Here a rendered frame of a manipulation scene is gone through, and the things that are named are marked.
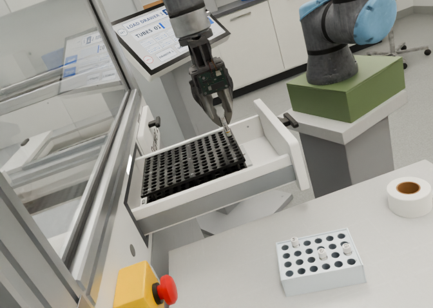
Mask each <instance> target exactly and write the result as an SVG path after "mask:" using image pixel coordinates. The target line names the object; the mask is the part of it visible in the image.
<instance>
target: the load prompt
mask: <svg viewBox="0 0 433 308"><path fill-rule="evenodd" d="M165 17H168V13H167V11H166V7H165V8H162V9H160V10H157V11H155V12H152V13H150V14H147V15H144V16H142V17H139V18H137V19H134V20H132V21H129V22H127V23H124V24H122V25H123V27H124V28H125V29H126V30H127V31H128V32H129V33H130V32H132V31H134V30H137V29H139V28H142V27H143V26H146V25H148V24H151V23H154V22H156V21H158V20H161V19H163V18H165Z"/></svg>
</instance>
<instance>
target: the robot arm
mask: <svg viewBox="0 0 433 308"><path fill-rule="evenodd" d="M163 2H164V5H165V7H166V11H167V13H168V16H169V21H170V23H171V26H172V29H173V31H174V34H175V37H176V38H177V39H179V40H178V42H179V44H180V46H188V49H189V53H190V56H191V61H192V63H193V65H191V66H190V68H189V75H191V78H192V80H191V81H189V84H190V86H191V92H192V96H193V98H194V99H195V100H196V102H197V103H198V104H199V105H200V106H201V107H202V109H203V110H204V112H205V113H206V114H207V115H208V117H209V118H210V119H211V120H212V121H213V122H214V123H215V124H217V125H218V126H220V127H222V123H221V120H220V117H219V116H218V115H217V111H216V108H215V107H214V106H213V97H212V94H213V93H217V95H218V97H219V98H220V99H221V100H222V107H223V109H224V117H225V118H226V122H227V124H229V123H230V122H231V118H232V114H233V80H232V78H231V76H230V75H229V73H228V69H227V68H226V66H225V64H224V61H223V60H222V59H221V58H220V57H214V58H213V56H212V52H211V45H210V42H209V39H208V38H210V37H212V36H213V32H212V29H211V28H210V26H211V23H210V20H209V18H207V16H209V15H211V12H210V11H209V10H208V11H206V7H205V3H204V0H163ZM299 14H300V22H301V25H302V31H303V36H304V40H305V45H306V49H307V54H308V59H307V71H306V77H307V82H308V83H309V84H313V85H327V84H334V83H337V82H341V81H344V80H347V79H349V78H351V77H352V76H354V75H356V74H357V72H358V63H357V60H356V59H355V58H354V56H353V54H352V52H351V49H350V48H349V45H348V44H359V45H364V44H374V43H378V42H380V41H381V40H382V39H384V38H385V37H386V36H387V35H388V33H389V32H390V30H391V28H392V27H393V25H394V22H395V19H396V14H397V5H396V0H312V1H309V2H307V3H305V4H303V5H302V6H301V7H300V8H299Z"/></svg>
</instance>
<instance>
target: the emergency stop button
mask: <svg viewBox="0 0 433 308"><path fill-rule="evenodd" d="M157 292H158V295H159V298H160V299H161V300H165V302H166V303H167V304H168V305H173V304H175V302H176V301H177V298H178V293H177V287H176V285H175V282H174V279H173V278H172V277H171V276H170V275H168V274H166V275H164V276H162V277H161V278H160V285H158V286H157Z"/></svg>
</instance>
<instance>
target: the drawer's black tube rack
mask: <svg viewBox="0 0 433 308"><path fill-rule="evenodd" d="M224 133H225V132H224V131H220V132H218V133H214V134H212V135H209V136H207V137H204V138H201V139H198V140H195V141H193V142H190V143H187V144H184V145H182V146H179V147H176V148H173V149H170V150H167V151H165V152H162V153H159V154H157V155H154V156H151V157H148V158H146V159H145V161H144V172H143V178H142V188H141V194H140V197H141V198H145V197H147V203H146V204H149V203H151V202H154V201H156V200H159V199H162V198H165V197H168V196H170V195H174V194H175V193H179V192H181V191H184V190H187V189H190V188H193V187H195V186H199V185H201V184H204V183H206V182H209V181H212V180H215V179H217V178H220V177H224V176H226V175H229V174H232V173H234V172H237V171H240V170H242V169H245V168H247V165H246V163H245V162H242V163H239V164H237V163H236V160H235V159H236V158H235V157H234V155H233V152H232V151H231V148H230V146H229V145H230V144H229V143H228V141H227V139H226V136H225V134H224Z"/></svg>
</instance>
